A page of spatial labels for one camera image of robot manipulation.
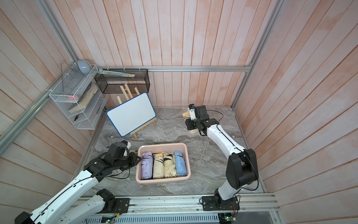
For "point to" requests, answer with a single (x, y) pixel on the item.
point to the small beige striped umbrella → (186, 114)
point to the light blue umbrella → (180, 164)
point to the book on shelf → (84, 101)
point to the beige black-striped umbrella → (158, 165)
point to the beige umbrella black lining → (169, 166)
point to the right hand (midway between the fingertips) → (189, 121)
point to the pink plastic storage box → (163, 148)
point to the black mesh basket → (110, 84)
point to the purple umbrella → (147, 165)
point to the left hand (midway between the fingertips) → (140, 161)
